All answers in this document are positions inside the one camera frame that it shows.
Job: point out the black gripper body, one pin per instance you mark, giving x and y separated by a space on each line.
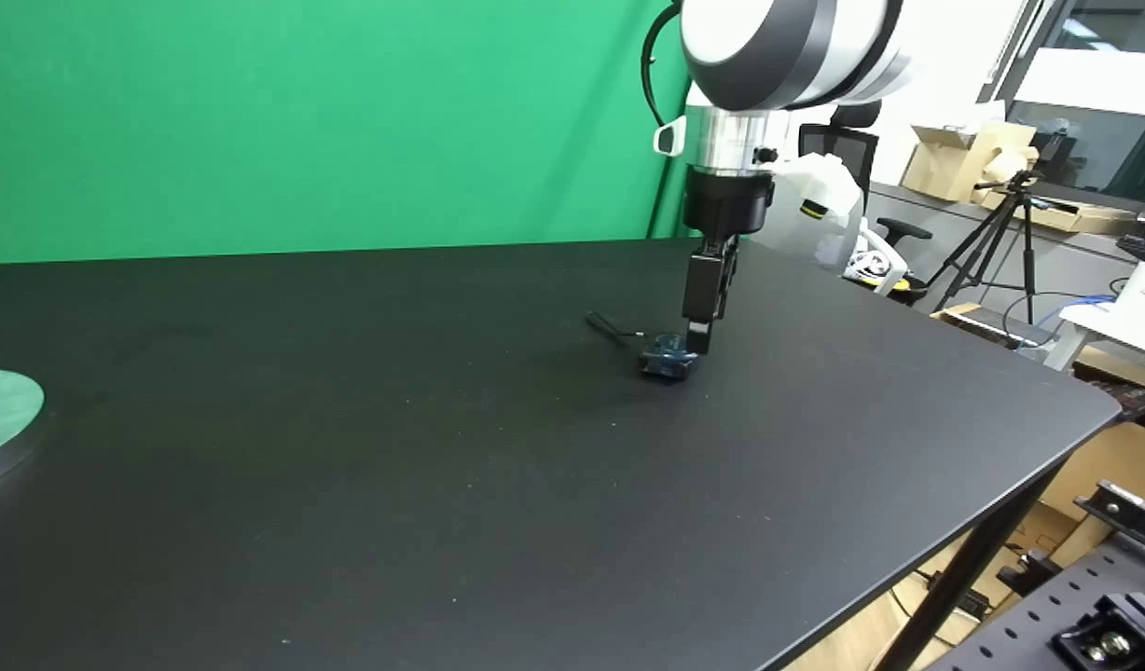
721 209

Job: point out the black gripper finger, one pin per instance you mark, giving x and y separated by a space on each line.
700 336

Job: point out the blue tape measure with strap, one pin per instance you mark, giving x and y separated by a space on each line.
659 355

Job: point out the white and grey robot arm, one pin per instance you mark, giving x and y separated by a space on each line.
754 59

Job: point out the black office chair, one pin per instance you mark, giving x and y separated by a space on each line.
847 136

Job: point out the cardboard box on desk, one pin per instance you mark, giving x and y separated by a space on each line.
956 164

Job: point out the black table leg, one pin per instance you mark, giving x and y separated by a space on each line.
967 564

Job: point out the white paper sheet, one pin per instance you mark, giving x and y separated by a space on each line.
1120 321

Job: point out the black perforated metal rack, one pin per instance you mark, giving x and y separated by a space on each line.
1092 618

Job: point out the green backdrop curtain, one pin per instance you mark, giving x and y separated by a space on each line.
200 127

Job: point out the round metal robot base plate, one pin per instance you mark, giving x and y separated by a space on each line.
21 418

